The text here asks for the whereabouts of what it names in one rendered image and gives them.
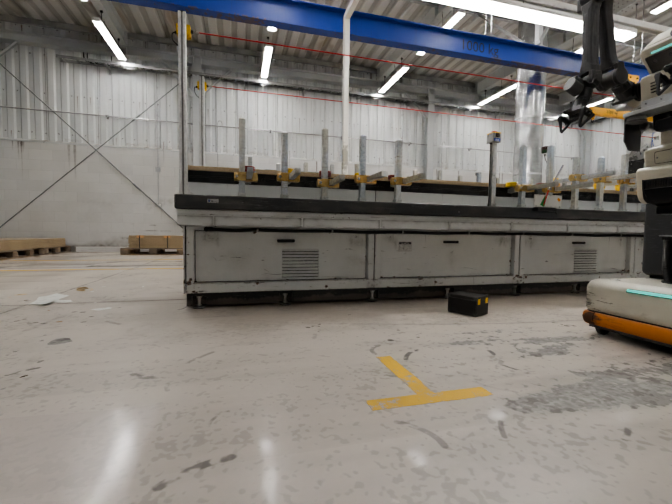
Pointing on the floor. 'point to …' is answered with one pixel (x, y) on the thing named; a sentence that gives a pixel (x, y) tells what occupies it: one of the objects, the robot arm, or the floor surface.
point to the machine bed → (316, 274)
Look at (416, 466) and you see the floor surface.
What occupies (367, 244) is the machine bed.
